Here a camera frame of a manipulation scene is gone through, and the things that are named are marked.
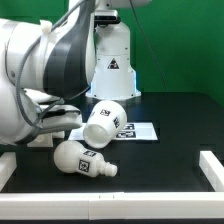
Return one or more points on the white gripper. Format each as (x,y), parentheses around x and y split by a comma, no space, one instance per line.
(60,117)

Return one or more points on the white lamp bulb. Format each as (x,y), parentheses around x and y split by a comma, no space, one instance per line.
(73,157)

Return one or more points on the white lamp base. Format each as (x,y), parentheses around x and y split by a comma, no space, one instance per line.
(46,140)

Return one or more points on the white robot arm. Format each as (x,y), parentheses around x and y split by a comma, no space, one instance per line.
(42,66)

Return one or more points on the white lamp shade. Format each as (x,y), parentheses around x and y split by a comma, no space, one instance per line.
(107,119)

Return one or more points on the white left barrier block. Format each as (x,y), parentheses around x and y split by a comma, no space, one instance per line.
(8,165)

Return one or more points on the white barrier block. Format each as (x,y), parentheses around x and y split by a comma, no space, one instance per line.
(8,165)
(212,169)

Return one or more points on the white marker paper sheet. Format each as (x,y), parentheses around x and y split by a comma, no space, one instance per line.
(132,131)

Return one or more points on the white right barrier block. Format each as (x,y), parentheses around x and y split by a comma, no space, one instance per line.
(212,169)

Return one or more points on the white front barrier wall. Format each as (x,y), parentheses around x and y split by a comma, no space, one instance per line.
(106,206)

